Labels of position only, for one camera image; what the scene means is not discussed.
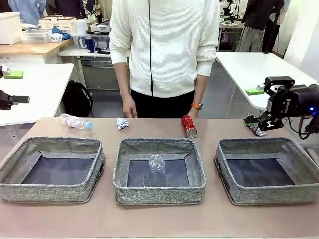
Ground white desk with drawers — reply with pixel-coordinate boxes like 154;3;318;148
57;47;130;90

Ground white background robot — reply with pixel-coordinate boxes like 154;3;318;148
219;0;240;19

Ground background figure grey trousers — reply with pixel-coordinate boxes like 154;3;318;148
235;0;286;53

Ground white work table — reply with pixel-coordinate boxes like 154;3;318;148
215;51;319;119
0;63;75;147

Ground person's black trousers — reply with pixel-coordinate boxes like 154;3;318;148
130;88;196;119

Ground background person beige clothes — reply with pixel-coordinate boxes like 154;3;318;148
96;0;113;23

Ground black hanging neck cord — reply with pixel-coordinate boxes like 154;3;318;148
148;0;154;97

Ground crushed black drink can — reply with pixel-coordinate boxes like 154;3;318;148
243;114;267;137

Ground person's white knit sweater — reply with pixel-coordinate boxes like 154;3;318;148
109;0;220;98

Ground crushed red drink can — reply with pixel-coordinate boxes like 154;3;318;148
180;115;198;139

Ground background person blue shirt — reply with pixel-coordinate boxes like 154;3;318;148
8;0;47;25

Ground white and black headset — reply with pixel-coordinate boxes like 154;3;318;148
89;21;112;35

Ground grey woven fabric basket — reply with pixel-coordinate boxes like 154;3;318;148
0;136;105;204
112;138;207;206
214;137;319;206

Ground person's right forearm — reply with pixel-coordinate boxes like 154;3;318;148
113;62;132;99

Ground clear plastic cup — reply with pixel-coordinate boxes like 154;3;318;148
142;154;169;188

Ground white cylinder container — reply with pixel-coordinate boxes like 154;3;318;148
74;19;88;35

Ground blue cloth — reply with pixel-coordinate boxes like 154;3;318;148
51;26;73;40

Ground dark blue bottle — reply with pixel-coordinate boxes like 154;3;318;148
84;35;96;53

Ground background person dark coat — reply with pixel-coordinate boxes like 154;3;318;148
46;0;87;19

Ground wooden table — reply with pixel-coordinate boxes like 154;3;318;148
0;38;75;65

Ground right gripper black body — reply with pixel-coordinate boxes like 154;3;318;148
267;84;319;119

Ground white paper ball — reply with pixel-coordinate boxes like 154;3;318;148
116;117;130;131

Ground white mesh tray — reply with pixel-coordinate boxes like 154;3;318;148
20;29;52;44

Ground person's right hand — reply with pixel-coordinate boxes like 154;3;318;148
122;94;138;118

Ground cream plastic crate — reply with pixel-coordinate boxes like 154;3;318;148
38;16;77;33

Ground white storage box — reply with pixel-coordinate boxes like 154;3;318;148
0;11;22;45

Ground person's left hand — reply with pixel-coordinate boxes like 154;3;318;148
186;107;200;119

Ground black backpack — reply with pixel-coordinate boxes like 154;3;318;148
62;80;93;118

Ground background desk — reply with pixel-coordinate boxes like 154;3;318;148
219;21;246;52

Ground person's left forearm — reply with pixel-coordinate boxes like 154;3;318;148
192;73;209;105

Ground clear plastic storage box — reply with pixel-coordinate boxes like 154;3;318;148
71;33;110;49

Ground clear plastic water bottle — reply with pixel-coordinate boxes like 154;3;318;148
59;113;93;130

